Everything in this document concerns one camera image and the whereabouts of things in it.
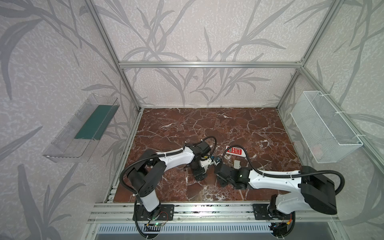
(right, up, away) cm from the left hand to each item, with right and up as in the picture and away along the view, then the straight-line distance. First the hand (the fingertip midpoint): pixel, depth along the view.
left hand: (200, 167), depth 87 cm
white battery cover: (+22, +1, +2) cm, 22 cm away
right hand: (+11, -1, -3) cm, 11 cm away
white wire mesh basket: (+55, +20, -24) cm, 64 cm away
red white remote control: (+23, +8, +8) cm, 26 cm away
